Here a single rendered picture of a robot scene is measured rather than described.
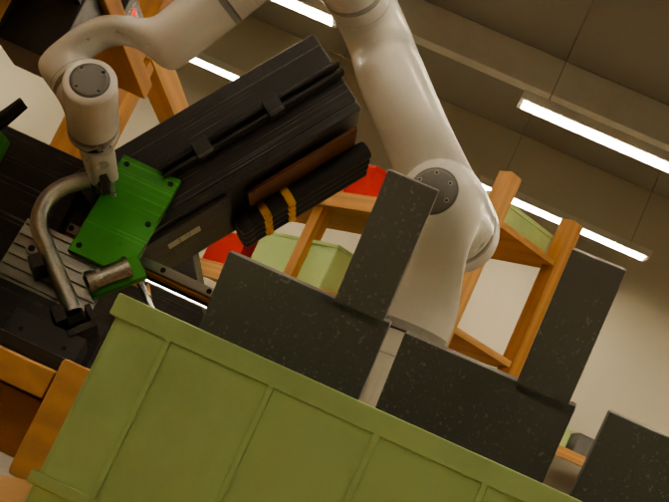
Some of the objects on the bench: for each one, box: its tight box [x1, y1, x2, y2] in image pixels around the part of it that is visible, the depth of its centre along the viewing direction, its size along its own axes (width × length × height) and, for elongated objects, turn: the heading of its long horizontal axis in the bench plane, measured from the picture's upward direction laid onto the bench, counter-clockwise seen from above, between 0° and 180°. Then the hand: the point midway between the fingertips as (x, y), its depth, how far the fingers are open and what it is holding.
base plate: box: [0, 329, 67, 372], centre depth 222 cm, size 42×110×2 cm, turn 67°
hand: (97, 175), depth 215 cm, fingers closed on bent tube, 3 cm apart
